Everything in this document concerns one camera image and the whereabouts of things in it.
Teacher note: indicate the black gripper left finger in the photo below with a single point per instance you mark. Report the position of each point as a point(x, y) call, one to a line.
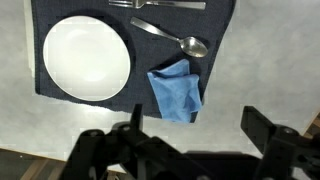
point(133, 156)

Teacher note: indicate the blue microfibre towel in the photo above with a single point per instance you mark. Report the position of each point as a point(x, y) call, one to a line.
point(176, 93)

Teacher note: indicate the silver metal fork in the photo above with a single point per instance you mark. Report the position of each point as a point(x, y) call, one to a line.
point(173, 4)

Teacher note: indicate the white round plate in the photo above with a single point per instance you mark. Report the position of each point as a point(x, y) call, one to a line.
point(86, 56)

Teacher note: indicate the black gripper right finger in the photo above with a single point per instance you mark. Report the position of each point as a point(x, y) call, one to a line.
point(286, 153)

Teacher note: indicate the silver metal spoon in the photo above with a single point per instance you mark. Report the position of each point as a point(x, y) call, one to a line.
point(193, 46)

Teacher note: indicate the dark blue fabric placemat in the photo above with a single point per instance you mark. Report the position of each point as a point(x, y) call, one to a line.
point(140, 66)

